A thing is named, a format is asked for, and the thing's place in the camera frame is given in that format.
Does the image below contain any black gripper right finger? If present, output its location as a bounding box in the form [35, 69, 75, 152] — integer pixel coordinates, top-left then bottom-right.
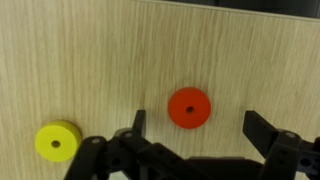
[242, 110, 320, 180]

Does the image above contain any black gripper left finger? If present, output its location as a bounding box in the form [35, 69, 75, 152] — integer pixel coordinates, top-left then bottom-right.
[64, 110, 211, 180]

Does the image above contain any orange ring edge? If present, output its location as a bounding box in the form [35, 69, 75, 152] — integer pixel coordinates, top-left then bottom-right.
[167, 86, 212, 130]

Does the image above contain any yellow ring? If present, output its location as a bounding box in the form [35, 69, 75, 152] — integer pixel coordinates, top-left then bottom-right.
[34, 120, 83, 163]

